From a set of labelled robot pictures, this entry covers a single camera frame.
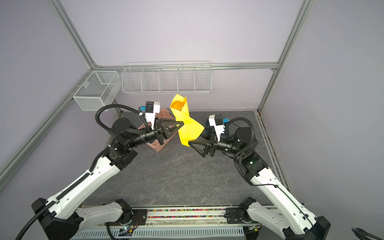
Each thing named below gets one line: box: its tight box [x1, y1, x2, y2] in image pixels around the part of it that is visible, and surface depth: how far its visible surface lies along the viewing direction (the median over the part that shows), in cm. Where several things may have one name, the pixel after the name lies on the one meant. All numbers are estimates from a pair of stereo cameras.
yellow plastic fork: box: [171, 100, 184, 112], surface depth 52 cm
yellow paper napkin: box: [170, 93, 205, 147], surface depth 53 cm
